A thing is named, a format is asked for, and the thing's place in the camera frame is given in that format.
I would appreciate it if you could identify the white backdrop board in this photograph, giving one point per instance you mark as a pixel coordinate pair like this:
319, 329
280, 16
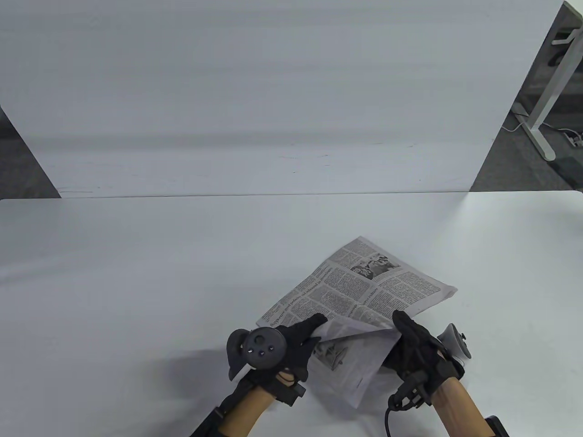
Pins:
273, 91

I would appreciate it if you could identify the person's right forearm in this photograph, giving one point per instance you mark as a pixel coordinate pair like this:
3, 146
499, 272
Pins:
460, 409

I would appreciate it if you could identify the person's left forearm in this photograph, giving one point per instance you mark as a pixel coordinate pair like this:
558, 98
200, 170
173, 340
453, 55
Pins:
248, 414

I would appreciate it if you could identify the white desk leg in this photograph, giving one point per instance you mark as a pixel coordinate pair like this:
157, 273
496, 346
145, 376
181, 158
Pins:
551, 91

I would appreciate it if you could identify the person's right hand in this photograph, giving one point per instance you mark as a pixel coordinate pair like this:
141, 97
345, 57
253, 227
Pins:
416, 350

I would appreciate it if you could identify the printed newspaper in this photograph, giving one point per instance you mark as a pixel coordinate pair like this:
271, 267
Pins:
364, 282

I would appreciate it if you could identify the black and white controller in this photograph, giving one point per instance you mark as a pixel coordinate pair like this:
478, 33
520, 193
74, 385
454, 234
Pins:
264, 348
455, 341

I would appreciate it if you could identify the person's left hand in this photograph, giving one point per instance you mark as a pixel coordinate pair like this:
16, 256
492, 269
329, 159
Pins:
298, 339

